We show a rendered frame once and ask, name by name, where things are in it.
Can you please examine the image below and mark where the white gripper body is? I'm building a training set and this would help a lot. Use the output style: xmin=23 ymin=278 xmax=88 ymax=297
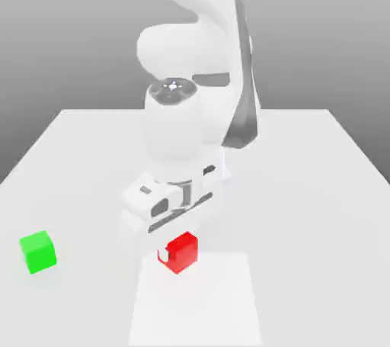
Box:
xmin=140 ymin=182 xmax=227 ymax=251

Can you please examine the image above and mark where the small red cube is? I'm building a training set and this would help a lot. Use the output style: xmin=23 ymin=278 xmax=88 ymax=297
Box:
xmin=156 ymin=231 xmax=200 ymax=275

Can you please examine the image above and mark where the small green cube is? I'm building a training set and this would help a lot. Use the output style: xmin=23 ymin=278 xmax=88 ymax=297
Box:
xmin=18 ymin=230 xmax=58 ymax=275

